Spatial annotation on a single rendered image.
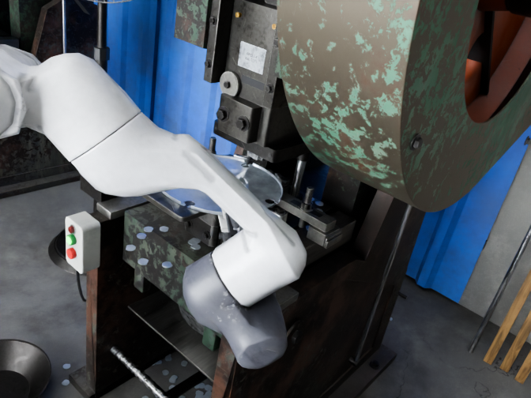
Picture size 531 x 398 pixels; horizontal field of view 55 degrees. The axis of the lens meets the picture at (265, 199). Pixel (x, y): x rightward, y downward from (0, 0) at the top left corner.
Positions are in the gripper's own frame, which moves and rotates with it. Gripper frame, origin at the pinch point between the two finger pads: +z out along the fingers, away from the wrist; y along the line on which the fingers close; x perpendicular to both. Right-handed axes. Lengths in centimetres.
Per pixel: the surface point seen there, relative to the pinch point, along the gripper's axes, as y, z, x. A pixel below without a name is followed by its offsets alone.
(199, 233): -11.4, 10.4, 3.8
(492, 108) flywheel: 29, -3, -48
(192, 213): -0.1, 0.1, 7.2
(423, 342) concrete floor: -78, 42, -93
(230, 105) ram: 17.9, 15.9, -0.2
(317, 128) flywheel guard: 29.1, -24.3, -5.7
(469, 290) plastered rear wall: -70, 63, -124
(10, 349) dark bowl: -73, 37, 53
